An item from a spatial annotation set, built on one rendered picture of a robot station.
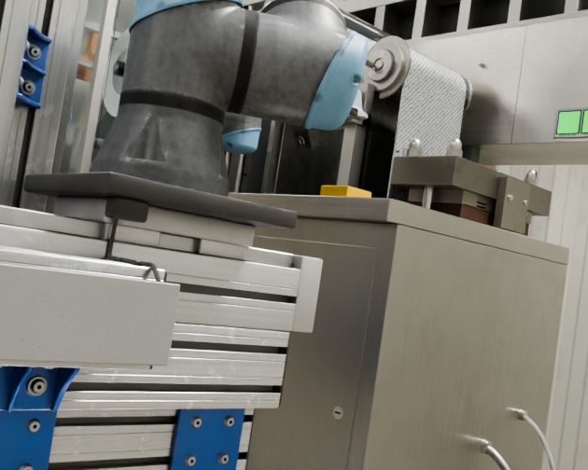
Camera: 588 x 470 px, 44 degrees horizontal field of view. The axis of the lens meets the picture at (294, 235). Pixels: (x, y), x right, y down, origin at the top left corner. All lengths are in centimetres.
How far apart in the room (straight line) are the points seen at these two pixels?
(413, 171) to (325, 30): 75
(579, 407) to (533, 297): 169
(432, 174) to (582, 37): 55
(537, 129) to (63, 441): 137
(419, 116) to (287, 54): 94
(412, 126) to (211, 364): 102
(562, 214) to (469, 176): 176
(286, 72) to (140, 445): 43
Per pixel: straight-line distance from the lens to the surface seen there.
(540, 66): 188
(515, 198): 164
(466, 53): 202
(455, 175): 148
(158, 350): 62
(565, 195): 328
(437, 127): 177
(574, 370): 331
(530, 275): 163
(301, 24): 83
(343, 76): 81
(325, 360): 133
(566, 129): 180
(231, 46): 79
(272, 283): 82
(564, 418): 334
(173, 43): 79
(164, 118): 77
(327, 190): 137
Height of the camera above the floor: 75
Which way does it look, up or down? 3 degrees up
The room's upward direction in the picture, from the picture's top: 8 degrees clockwise
